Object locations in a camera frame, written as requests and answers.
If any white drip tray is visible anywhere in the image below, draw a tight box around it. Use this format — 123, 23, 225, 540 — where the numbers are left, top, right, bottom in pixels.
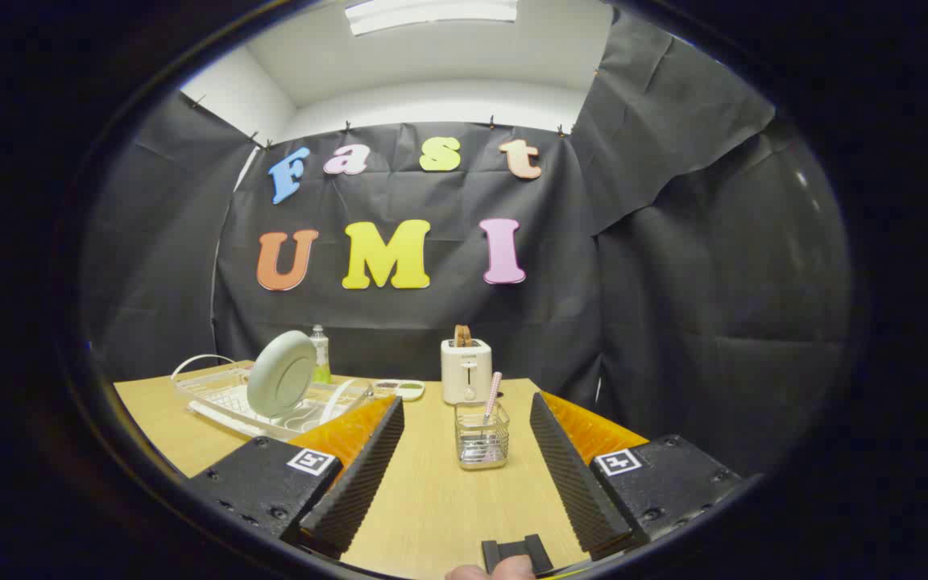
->
188, 385, 368, 441

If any white wire dish rack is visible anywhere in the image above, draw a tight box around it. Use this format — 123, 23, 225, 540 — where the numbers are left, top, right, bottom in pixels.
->
171, 354, 374, 441

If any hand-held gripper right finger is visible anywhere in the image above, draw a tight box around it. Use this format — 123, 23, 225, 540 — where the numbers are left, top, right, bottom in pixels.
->
529, 391, 747, 562

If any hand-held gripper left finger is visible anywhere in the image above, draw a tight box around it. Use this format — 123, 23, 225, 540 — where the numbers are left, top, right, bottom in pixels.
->
186, 395, 405, 561

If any ceiling light panel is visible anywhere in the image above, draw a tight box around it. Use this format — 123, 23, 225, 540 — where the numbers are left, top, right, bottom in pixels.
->
345, 0, 519, 36

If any white divided tray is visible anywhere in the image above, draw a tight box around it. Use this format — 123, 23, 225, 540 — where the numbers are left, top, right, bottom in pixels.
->
373, 379, 426, 402

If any metal wire basket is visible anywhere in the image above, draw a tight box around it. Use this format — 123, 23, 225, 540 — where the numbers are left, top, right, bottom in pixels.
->
454, 400, 511, 470

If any white toaster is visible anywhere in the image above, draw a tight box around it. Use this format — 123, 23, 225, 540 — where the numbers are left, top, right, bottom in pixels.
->
441, 338, 493, 406

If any spoon with pink checkered handle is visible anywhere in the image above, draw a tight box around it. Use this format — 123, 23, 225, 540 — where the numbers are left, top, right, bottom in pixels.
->
476, 371, 503, 452

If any light green plate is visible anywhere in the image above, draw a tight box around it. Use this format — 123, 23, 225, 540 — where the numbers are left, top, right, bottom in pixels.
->
246, 330, 318, 418

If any green drink bottle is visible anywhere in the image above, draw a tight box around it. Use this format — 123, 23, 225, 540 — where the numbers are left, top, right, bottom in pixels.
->
309, 325, 333, 385

